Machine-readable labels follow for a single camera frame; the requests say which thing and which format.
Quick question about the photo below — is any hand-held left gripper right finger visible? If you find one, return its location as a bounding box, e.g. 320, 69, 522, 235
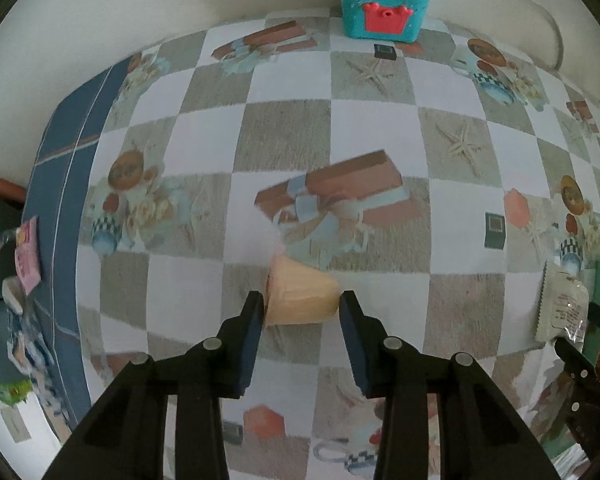
337, 290, 563, 480

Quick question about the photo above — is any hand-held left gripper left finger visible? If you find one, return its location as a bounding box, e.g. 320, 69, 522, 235
42, 290, 266, 480

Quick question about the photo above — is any white snack packet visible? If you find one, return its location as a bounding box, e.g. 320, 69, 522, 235
534, 259, 591, 343

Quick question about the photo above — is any yellow pudding cup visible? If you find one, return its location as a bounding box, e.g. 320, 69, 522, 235
264, 254, 341, 325

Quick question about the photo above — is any blue and white packet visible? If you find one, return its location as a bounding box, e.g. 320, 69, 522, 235
5, 305, 73, 426

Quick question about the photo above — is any small pink snack packet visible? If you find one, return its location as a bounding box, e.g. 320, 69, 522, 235
14, 217, 42, 296

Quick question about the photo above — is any green packet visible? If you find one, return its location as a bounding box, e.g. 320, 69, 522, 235
0, 377, 33, 406

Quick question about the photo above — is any small white cup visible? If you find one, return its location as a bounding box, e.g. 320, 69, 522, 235
1, 276, 28, 313

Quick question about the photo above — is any beige cardboard strip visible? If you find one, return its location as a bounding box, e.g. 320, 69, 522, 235
0, 405, 31, 443

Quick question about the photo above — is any pinkish brown board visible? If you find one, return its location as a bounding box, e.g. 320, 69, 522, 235
0, 170, 28, 201

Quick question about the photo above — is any white curved cable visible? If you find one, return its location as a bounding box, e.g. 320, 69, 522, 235
480, 0, 566, 72

